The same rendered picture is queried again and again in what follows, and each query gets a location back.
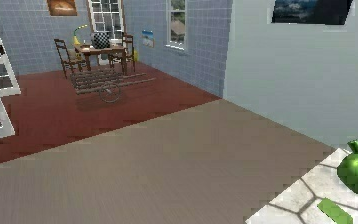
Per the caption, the thin grey hoop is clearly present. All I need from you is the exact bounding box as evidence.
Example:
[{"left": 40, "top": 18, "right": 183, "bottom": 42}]
[{"left": 98, "top": 82, "right": 122, "bottom": 104}]

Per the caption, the brown wooden chair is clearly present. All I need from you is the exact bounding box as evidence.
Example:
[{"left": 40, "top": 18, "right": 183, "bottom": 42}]
[
  {"left": 108, "top": 33, "right": 137, "bottom": 74},
  {"left": 53, "top": 38, "right": 88, "bottom": 80}
]

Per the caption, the white framed window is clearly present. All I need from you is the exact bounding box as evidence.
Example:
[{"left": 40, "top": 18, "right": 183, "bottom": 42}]
[{"left": 165, "top": 0, "right": 189, "bottom": 52}]

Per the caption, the brown wooden table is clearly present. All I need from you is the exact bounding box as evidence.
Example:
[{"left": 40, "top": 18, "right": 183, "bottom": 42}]
[{"left": 74, "top": 44, "right": 129, "bottom": 76}]

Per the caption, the checkered black white box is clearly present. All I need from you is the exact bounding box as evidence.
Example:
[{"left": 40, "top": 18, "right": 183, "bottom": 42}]
[{"left": 91, "top": 31, "right": 111, "bottom": 49}]

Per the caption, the white paned room door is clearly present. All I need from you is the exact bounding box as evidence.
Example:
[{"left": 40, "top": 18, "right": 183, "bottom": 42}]
[{"left": 86, "top": 0, "right": 126, "bottom": 65}]

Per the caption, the yellow desk lamp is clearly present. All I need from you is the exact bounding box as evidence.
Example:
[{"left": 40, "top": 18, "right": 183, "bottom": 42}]
[{"left": 72, "top": 24, "right": 89, "bottom": 47}]

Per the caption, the white stone worktop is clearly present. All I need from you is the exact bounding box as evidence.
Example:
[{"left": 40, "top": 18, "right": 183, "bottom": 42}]
[{"left": 245, "top": 147, "right": 358, "bottom": 224}]

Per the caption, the green flat strip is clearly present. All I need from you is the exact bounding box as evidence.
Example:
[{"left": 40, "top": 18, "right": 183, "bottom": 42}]
[{"left": 316, "top": 197, "right": 354, "bottom": 224}]

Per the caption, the green kettle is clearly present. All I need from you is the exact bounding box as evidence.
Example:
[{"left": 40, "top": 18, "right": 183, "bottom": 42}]
[{"left": 336, "top": 139, "right": 358, "bottom": 201}]

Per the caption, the small blue wall picture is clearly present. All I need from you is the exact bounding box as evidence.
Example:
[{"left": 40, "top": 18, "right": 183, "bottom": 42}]
[{"left": 141, "top": 29, "right": 156, "bottom": 48}]

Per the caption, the orange framed wall picture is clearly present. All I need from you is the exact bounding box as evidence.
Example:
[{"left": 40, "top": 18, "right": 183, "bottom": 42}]
[{"left": 46, "top": 0, "right": 79, "bottom": 17}]

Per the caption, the dark framed wall picture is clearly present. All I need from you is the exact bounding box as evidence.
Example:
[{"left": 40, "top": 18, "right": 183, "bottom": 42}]
[{"left": 271, "top": 0, "right": 355, "bottom": 26}]

